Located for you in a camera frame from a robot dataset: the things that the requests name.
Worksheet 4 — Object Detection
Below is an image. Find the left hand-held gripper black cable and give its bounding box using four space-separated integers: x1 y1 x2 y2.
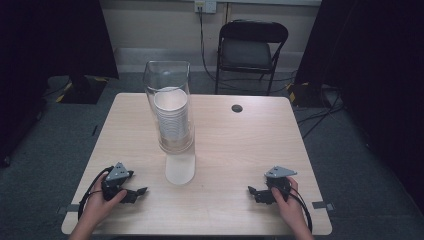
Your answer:
77 165 115 222

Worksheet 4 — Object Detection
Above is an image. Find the black stand base yellow tape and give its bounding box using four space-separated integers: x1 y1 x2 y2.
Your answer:
286 81 335 109
55 75 110 105

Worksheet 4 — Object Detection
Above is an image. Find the person's left hand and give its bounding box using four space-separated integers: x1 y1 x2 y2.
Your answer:
79 188 128 229

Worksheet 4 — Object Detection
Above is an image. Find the single white paper cup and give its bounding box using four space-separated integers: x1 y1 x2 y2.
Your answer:
165 143 197 186

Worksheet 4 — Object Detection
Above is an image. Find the grey tape strip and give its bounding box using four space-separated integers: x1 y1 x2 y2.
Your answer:
311 200 336 212
56 203 81 215

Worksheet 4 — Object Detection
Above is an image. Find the stack of white paper cups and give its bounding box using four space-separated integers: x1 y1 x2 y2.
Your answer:
153 86 190 142

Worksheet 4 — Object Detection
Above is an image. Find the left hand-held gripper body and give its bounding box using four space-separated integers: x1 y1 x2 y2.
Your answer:
101 162 135 204

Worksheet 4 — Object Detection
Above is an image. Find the white wall socket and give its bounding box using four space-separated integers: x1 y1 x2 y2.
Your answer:
194 0 218 15

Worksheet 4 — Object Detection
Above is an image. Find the bundle of black floor cables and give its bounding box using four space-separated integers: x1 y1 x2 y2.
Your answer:
295 84 346 140

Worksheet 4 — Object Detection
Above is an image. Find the person's right hand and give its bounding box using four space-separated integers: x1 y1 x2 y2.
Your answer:
270 176 305 232

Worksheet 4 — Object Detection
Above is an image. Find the tall clear plastic cup holder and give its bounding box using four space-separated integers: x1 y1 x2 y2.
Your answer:
142 60 196 155

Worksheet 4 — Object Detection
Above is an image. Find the right hand-held gripper black cable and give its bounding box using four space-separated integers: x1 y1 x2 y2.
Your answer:
288 185 314 233

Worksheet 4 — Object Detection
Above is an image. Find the black curtain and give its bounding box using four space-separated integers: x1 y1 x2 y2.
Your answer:
0 0 120 168
294 0 424 216

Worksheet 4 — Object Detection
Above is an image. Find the hand-held gripper black cable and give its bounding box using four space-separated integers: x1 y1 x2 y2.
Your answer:
288 185 314 233
77 165 115 222

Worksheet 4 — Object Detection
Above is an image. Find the black folding chair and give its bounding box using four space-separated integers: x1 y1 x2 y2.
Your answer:
214 19 290 97

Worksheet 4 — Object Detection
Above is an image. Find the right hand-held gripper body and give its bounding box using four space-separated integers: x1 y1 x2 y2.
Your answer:
261 165 298 205

